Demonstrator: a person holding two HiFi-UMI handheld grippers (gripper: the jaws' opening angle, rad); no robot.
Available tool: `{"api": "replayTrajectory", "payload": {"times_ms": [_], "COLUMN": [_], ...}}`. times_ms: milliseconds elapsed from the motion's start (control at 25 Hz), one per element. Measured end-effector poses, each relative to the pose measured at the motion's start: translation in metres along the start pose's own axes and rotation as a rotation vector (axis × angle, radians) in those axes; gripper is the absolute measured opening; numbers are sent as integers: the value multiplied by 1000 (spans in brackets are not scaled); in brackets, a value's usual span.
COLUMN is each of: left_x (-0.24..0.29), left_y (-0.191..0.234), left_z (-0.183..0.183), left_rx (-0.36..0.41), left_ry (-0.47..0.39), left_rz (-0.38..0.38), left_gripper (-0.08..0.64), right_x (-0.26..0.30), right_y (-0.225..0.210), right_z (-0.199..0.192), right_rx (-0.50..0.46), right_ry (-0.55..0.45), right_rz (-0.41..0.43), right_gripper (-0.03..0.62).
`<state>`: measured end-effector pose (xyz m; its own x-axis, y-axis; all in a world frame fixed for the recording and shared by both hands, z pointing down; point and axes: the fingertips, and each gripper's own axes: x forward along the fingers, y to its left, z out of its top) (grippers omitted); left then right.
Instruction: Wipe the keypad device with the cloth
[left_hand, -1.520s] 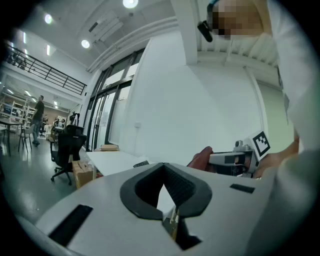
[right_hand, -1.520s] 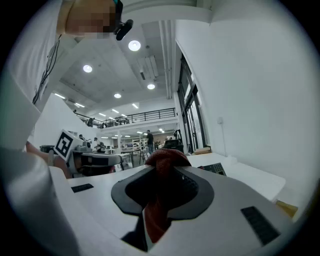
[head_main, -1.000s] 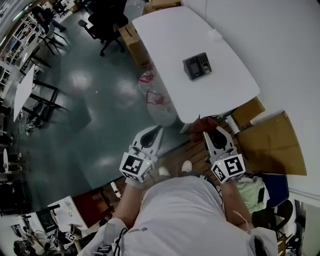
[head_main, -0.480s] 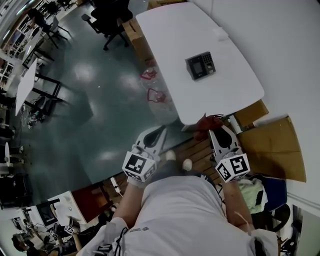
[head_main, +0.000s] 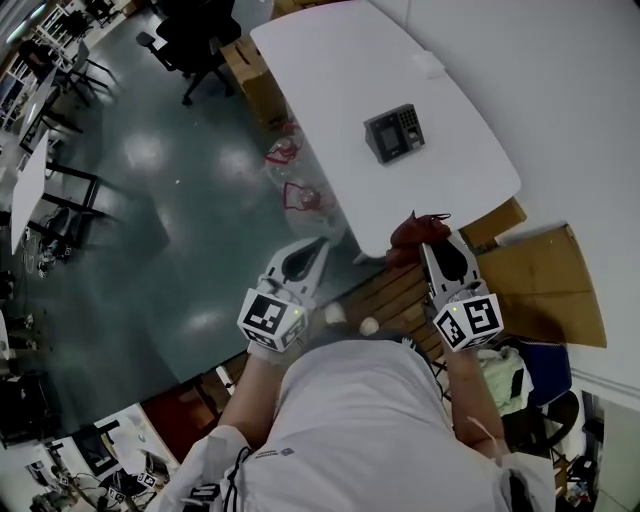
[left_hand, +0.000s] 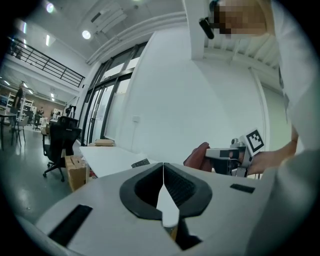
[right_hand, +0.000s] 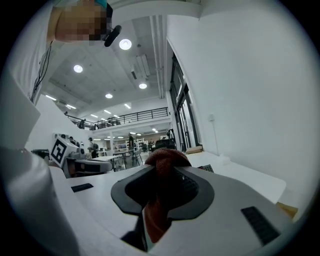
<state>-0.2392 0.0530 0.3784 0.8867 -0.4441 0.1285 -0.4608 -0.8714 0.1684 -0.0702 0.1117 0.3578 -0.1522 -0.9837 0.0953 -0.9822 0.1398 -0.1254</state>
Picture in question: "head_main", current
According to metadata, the person's right forearm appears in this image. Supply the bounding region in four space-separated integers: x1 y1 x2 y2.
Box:
443 348 507 447

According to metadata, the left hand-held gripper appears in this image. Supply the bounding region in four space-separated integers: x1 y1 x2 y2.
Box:
237 237 330 354

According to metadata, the person's white shirt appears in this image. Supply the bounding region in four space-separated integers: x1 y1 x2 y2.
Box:
157 339 556 512

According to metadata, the clear bag with red handle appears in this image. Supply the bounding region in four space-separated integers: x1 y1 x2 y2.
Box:
282 179 351 241
263 117 321 186

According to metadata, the dark red cloth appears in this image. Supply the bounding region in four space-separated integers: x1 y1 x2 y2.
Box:
384 210 454 269

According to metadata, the brown cardboard box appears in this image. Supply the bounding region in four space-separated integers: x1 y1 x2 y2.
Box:
219 35 292 132

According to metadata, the black cord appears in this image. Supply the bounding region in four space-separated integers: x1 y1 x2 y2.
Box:
219 447 251 512

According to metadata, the white wristband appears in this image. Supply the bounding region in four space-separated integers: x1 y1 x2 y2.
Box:
248 342 296 366

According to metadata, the grey chair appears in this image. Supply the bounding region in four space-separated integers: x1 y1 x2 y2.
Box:
62 42 111 107

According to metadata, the dark red cabinet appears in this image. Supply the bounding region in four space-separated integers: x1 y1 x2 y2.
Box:
142 384 221 461

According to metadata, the pale green garment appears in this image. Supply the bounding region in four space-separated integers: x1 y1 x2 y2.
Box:
479 347 534 416

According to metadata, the small white packet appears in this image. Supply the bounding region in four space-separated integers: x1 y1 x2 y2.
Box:
410 49 444 79

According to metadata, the person's left forearm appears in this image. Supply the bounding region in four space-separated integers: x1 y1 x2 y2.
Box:
217 349 296 436

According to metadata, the black office chair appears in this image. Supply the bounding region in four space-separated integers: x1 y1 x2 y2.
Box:
135 0 236 106

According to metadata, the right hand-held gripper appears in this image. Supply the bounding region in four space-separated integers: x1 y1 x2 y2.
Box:
420 230 504 354

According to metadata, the white cabinet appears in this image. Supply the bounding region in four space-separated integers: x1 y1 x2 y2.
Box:
74 404 151 476

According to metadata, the grey keypad device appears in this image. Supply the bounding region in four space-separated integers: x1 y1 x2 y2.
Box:
363 103 426 165

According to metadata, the cardboard piece under table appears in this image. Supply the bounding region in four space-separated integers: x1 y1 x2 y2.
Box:
459 197 529 249

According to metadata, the white table with black legs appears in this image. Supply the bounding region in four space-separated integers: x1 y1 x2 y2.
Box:
9 128 109 256

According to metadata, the dark blue chair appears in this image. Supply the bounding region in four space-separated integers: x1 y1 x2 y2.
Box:
479 339 581 451

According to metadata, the flat cardboard sheet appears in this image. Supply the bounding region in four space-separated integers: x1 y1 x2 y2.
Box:
474 222 609 349

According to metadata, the wooden slat pallet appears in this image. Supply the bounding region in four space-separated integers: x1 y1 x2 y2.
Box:
319 259 451 361

